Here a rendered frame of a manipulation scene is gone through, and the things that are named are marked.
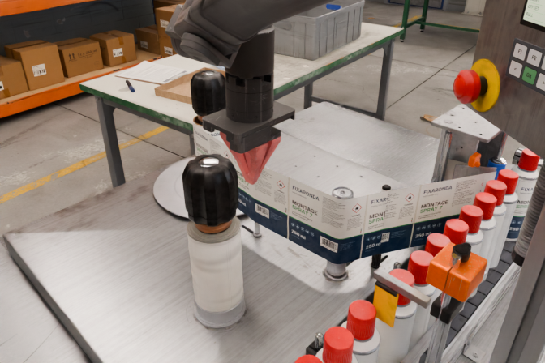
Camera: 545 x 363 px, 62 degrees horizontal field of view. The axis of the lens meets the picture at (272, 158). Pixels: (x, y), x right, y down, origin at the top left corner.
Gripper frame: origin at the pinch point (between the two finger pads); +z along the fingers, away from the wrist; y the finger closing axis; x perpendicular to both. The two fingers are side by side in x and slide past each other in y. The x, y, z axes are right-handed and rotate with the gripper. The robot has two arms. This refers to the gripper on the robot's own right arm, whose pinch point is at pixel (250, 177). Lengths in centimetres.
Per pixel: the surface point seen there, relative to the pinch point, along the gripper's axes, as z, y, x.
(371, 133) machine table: 36, -89, -33
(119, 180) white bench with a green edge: 93, -56, -152
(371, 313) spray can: 10.2, 0.0, 20.0
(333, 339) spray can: 10.3, 5.9, 18.9
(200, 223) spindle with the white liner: 10.3, 2.8, -7.8
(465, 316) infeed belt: 30.6, -28.2, 24.0
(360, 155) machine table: 36, -74, -27
